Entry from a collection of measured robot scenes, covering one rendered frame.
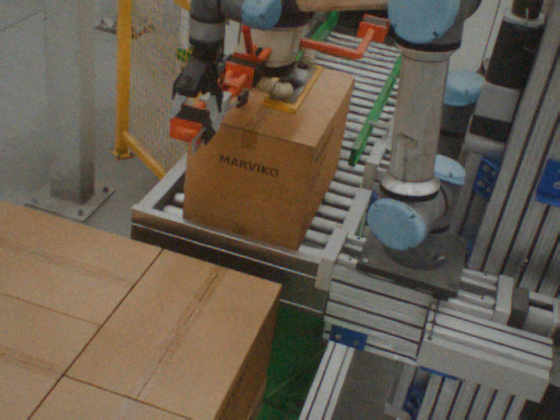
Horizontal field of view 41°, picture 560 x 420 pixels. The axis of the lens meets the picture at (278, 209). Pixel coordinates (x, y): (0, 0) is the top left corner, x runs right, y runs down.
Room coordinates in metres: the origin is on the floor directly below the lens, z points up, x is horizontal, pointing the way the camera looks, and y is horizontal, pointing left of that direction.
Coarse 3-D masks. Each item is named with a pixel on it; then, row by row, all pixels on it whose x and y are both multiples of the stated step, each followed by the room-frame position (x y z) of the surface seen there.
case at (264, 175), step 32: (256, 96) 2.27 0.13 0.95; (320, 96) 2.35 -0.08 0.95; (224, 128) 2.05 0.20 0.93; (256, 128) 2.05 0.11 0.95; (288, 128) 2.08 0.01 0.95; (320, 128) 2.11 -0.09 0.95; (192, 160) 2.07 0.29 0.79; (224, 160) 2.04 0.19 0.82; (256, 160) 2.02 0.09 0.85; (288, 160) 2.00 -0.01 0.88; (320, 160) 2.13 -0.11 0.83; (192, 192) 2.06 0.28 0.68; (224, 192) 2.04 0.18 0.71; (256, 192) 2.02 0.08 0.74; (288, 192) 2.00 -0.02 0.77; (320, 192) 2.26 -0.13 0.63; (224, 224) 2.04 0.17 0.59; (256, 224) 2.02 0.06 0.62; (288, 224) 2.00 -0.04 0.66
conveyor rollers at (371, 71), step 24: (384, 48) 4.04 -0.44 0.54; (360, 72) 3.64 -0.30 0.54; (384, 72) 3.70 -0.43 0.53; (360, 96) 3.36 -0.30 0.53; (360, 120) 3.09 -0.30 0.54; (384, 120) 3.14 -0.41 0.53; (360, 168) 2.63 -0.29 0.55; (336, 192) 2.46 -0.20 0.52; (336, 216) 2.27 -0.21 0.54; (312, 240) 2.11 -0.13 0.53
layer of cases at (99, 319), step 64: (0, 256) 1.75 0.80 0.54; (64, 256) 1.80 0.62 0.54; (128, 256) 1.85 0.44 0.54; (0, 320) 1.49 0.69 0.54; (64, 320) 1.53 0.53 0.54; (128, 320) 1.57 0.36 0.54; (192, 320) 1.61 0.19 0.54; (256, 320) 1.65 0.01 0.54; (0, 384) 1.27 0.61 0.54; (64, 384) 1.30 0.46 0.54; (128, 384) 1.34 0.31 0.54; (192, 384) 1.37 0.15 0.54; (256, 384) 1.69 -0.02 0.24
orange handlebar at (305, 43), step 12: (372, 36) 2.26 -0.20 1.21; (312, 48) 2.12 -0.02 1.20; (324, 48) 2.11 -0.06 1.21; (336, 48) 2.11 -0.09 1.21; (360, 48) 2.13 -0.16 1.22; (228, 72) 1.81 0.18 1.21; (228, 84) 1.73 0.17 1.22; (240, 84) 1.75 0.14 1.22; (180, 132) 1.47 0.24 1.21; (192, 132) 1.47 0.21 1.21
